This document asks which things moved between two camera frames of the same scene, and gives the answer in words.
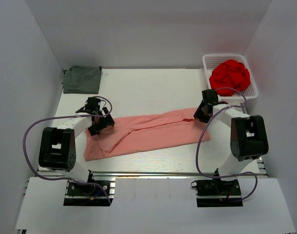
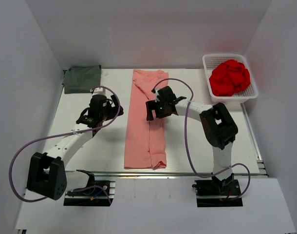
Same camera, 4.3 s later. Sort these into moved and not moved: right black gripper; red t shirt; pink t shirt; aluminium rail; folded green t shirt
Moved: pink t shirt; right black gripper
Not moved: red t shirt; aluminium rail; folded green t shirt
